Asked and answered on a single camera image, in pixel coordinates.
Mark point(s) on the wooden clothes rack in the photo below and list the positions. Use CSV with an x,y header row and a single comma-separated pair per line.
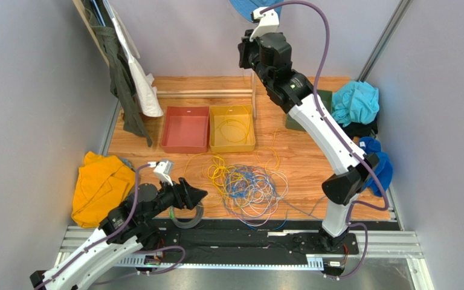
x,y
85,18

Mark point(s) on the wooden hat stand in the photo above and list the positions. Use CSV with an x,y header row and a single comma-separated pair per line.
x,y
218,87

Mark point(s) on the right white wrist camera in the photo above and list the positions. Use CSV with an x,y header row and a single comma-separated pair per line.
x,y
267,21

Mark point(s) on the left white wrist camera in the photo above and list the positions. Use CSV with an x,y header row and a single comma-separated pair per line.
x,y
162,170

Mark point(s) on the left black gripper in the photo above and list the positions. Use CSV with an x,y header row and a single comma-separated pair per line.
x,y
185,196

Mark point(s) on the yellow plastic bin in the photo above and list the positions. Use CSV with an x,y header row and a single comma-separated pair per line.
x,y
232,129

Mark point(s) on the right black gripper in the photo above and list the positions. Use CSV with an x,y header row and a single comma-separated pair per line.
x,y
246,50

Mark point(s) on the green plastic bin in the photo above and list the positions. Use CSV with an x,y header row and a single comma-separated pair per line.
x,y
326,98

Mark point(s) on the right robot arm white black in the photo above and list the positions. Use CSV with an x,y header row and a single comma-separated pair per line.
x,y
269,56

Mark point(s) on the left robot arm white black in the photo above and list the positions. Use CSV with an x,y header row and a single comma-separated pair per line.
x,y
126,229

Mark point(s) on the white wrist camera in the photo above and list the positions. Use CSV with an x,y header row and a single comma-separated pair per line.
x,y
267,21
162,170

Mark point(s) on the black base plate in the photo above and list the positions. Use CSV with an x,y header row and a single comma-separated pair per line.
x,y
230,242

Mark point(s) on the royal blue towel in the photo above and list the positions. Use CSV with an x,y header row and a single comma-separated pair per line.
x,y
384,170

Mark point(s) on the red plastic bin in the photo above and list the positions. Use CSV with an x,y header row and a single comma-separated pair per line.
x,y
186,129

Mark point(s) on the corner aluminium profile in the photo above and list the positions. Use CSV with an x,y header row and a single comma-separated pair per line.
x,y
387,33

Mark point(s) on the aluminium rail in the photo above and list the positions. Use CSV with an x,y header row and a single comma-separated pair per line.
x,y
390,245

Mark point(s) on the turquoise cloth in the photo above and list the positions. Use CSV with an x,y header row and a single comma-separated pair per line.
x,y
355,102

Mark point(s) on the olive green garment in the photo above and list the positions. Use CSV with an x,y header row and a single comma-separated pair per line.
x,y
122,85

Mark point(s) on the yellow orange cloth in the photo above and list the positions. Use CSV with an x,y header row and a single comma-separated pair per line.
x,y
103,183

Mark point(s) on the blue bucket hat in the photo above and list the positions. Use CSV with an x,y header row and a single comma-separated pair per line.
x,y
246,7

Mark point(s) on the black cloth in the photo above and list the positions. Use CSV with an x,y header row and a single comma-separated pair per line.
x,y
360,130

